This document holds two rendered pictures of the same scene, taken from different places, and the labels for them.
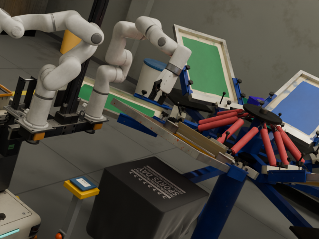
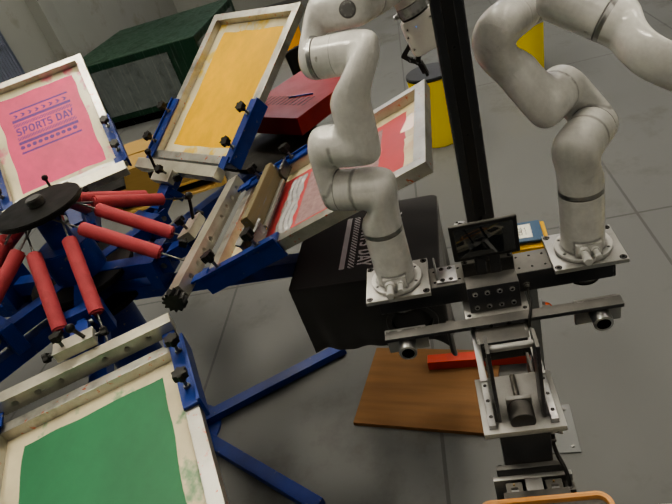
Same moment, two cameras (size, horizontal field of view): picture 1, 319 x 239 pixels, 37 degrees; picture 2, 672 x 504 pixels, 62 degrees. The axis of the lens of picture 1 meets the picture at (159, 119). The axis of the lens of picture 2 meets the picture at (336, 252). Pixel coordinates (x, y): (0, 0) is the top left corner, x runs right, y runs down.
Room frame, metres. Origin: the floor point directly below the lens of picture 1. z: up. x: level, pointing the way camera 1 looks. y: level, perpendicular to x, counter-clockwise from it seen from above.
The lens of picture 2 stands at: (2.93, 1.42, 2.01)
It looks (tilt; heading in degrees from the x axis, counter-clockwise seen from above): 33 degrees down; 257
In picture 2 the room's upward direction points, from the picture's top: 19 degrees counter-clockwise
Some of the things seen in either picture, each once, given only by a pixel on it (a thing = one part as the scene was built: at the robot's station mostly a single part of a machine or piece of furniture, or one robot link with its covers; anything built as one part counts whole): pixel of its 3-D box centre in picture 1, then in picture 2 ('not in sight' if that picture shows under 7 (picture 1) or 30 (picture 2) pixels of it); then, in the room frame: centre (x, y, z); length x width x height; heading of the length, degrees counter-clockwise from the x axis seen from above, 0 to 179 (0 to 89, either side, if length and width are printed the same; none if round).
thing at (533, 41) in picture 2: not in sight; (522, 39); (-0.24, -2.79, 0.31); 0.40 x 0.39 x 0.62; 60
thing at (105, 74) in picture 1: (106, 78); (371, 200); (2.58, 0.36, 1.37); 0.13 x 0.10 x 0.16; 136
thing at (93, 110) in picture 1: (94, 102); (390, 258); (2.57, 0.38, 1.21); 0.16 x 0.13 x 0.15; 63
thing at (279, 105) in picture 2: not in sight; (303, 98); (2.19, -1.39, 1.06); 0.61 x 0.46 x 0.12; 29
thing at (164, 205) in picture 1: (158, 181); (366, 240); (2.47, -0.12, 0.95); 0.48 x 0.44 x 0.01; 149
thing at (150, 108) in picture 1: (137, 99); (76, 427); (3.44, 0.21, 1.05); 1.08 x 0.61 x 0.23; 89
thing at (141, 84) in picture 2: not in sight; (164, 63); (2.45, -6.90, 0.42); 2.04 x 1.86 x 0.84; 63
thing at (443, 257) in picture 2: (120, 221); (444, 278); (2.27, -0.01, 0.74); 0.45 x 0.03 x 0.43; 59
